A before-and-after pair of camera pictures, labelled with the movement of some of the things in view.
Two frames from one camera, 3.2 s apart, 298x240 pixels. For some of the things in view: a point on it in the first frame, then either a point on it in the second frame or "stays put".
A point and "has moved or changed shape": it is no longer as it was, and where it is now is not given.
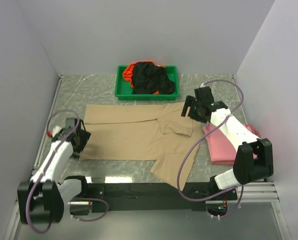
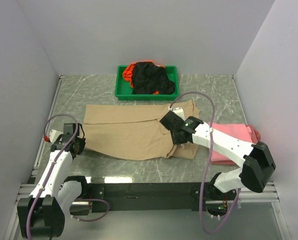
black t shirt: x=148 y=78 stays put
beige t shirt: x=161 y=131 has moved or changed shape
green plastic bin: x=124 y=91 stays put
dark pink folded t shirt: x=222 y=162 stays put
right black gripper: x=190 y=101 → x=176 y=141
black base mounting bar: x=114 y=197 stays put
